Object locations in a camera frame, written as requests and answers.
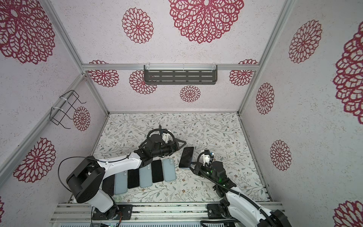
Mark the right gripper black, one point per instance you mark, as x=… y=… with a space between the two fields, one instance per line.
x=196 y=170

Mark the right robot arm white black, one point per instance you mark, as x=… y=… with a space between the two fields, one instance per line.
x=235 y=206

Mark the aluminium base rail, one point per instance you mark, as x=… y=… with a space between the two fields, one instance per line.
x=141 y=212

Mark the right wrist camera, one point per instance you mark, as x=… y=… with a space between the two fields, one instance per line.
x=207 y=157

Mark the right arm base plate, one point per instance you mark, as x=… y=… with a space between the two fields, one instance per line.
x=218 y=211

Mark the dark metal wall shelf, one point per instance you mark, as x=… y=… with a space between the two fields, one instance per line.
x=181 y=75

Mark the black wire wall rack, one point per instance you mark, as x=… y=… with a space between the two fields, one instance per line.
x=58 y=113

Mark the light blue phone case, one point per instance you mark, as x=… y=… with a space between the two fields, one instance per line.
x=169 y=172
x=146 y=176
x=121 y=183

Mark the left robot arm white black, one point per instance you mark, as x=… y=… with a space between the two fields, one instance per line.
x=86 y=179

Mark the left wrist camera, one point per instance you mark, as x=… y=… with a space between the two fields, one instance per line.
x=168 y=138

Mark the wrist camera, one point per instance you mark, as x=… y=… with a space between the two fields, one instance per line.
x=168 y=138
x=207 y=157

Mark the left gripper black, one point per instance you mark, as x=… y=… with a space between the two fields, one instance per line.
x=175 y=148

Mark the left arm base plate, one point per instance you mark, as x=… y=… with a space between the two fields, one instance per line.
x=116 y=212

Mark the black phone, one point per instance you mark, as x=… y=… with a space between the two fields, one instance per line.
x=108 y=185

